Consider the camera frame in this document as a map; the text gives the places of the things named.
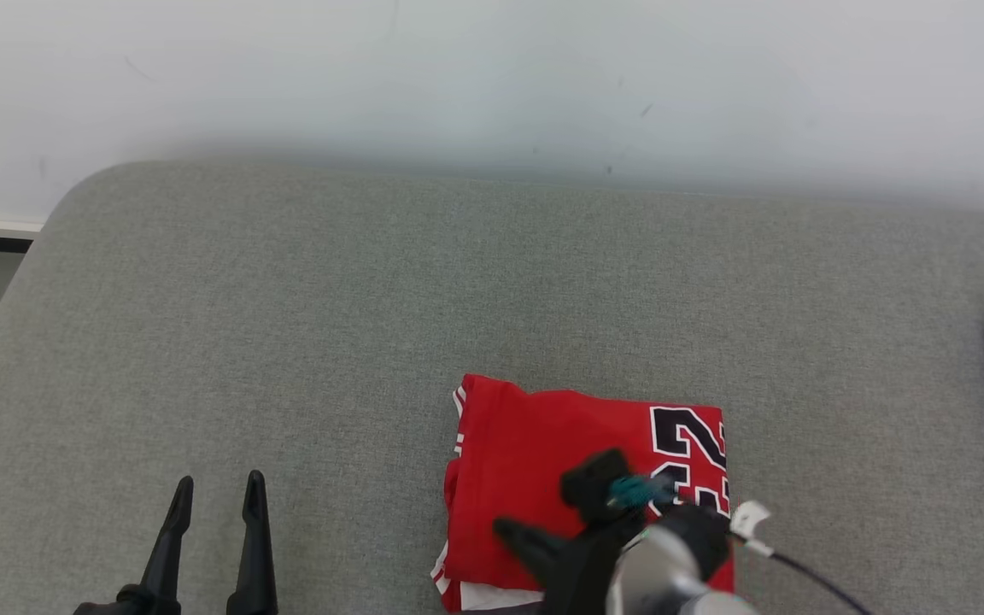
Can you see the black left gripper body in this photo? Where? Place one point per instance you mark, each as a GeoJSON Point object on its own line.
{"type": "Point", "coordinates": [116, 605]}

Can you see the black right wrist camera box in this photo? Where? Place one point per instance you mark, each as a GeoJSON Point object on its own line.
{"type": "Point", "coordinates": [594, 483]}

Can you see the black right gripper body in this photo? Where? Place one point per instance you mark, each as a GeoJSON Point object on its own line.
{"type": "Point", "coordinates": [582, 572]}

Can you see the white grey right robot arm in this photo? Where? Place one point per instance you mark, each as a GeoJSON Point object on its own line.
{"type": "Point", "coordinates": [663, 572]}

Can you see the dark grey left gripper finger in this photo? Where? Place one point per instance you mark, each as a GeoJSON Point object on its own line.
{"type": "Point", "coordinates": [254, 564]}
{"type": "Point", "coordinates": [166, 564]}

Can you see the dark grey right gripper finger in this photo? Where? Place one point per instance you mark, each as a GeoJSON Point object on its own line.
{"type": "Point", "coordinates": [535, 547]}

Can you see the red jersey with black number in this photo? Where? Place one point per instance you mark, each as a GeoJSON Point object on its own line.
{"type": "Point", "coordinates": [526, 444]}

